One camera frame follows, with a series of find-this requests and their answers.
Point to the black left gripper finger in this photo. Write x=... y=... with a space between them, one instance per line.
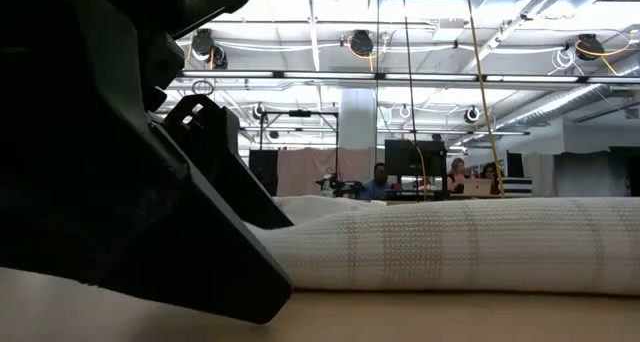
x=125 y=207
x=215 y=147

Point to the white beige plaid towel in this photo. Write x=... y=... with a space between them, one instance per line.
x=450 y=247

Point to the black panel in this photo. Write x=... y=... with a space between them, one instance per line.
x=263 y=169

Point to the pink hung cloth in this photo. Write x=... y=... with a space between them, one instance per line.
x=300 y=172

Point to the long ceiling light strip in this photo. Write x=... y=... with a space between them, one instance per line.
x=325 y=75

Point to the person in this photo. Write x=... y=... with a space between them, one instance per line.
x=379 y=184
x=494 y=172
x=457 y=172

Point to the black monitor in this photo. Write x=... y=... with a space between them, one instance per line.
x=405 y=157

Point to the open silver laptop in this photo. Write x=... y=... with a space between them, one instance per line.
x=477 y=187

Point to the black board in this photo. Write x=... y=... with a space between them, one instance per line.
x=514 y=164

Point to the blue white striped box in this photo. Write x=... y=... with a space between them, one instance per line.
x=517 y=185

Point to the narrow white curtain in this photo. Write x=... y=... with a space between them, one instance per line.
x=537 y=174

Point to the wide white hung cloth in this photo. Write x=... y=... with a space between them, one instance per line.
x=590 y=174

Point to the black metal stand frame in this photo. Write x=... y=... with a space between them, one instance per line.
x=300 y=113

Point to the silver ventilation duct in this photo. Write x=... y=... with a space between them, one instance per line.
x=550 y=104

